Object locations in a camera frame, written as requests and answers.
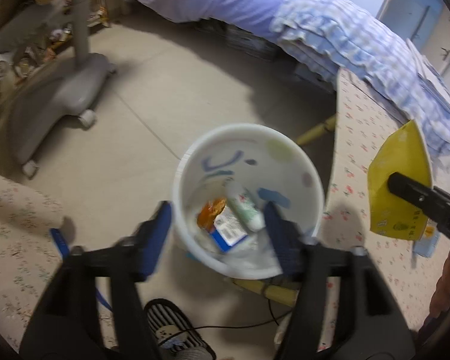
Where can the striped slipper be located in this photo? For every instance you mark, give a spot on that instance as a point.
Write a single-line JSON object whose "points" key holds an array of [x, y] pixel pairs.
{"points": [[174, 333]]}

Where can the white green tube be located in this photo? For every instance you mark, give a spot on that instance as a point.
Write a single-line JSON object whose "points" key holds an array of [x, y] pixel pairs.
{"points": [[240, 200]]}

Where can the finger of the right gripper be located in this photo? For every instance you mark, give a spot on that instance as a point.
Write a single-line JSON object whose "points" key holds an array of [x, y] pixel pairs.
{"points": [[433, 202]]}

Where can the white trash bin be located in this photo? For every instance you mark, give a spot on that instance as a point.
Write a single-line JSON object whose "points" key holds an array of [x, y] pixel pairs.
{"points": [[222, 185]]}

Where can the bamboo table leg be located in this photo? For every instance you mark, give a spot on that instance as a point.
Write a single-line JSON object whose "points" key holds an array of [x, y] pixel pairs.
{"points": [[327, 126]]}

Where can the grey rolling chair stand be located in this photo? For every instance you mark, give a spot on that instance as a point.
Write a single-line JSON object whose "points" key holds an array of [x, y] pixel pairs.
{"points": [[64, 88]]}

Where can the orange snack wrapper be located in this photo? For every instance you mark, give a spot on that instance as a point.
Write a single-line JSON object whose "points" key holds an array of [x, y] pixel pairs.
{"points": [[206, 218]]}

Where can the white door with handle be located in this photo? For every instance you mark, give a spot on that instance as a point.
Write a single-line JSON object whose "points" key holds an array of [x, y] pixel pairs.
{"points": [[437, 47]]}

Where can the floral fabric cushion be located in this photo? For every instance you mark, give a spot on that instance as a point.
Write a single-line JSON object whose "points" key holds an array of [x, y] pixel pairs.
{"points": [[28, 254]]}

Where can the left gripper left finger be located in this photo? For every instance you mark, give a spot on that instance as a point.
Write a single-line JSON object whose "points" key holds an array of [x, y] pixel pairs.
{"points": [[65, 323]]}

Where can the blue milk carton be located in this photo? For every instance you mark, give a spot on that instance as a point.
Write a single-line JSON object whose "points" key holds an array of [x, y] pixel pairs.
{"points": [[426, 245]]}

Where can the folded striped sheet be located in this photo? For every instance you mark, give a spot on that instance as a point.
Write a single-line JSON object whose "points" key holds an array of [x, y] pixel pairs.
{"points": [[430, 78]]}

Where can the yellow paper bowl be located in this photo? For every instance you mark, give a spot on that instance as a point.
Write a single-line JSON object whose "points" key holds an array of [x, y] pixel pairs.
{"points": [[404, 151]]}

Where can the cherry print table cloth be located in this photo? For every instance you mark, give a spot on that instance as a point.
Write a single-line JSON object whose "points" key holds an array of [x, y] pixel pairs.
{"points": [[372, 142]]}

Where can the blue white small box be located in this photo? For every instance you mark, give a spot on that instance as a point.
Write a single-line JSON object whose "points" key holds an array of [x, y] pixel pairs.
{"points": [[227, 230]]}

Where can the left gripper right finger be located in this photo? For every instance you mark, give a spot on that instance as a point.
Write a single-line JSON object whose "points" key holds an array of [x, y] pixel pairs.
{"points": [[369, 322]]}

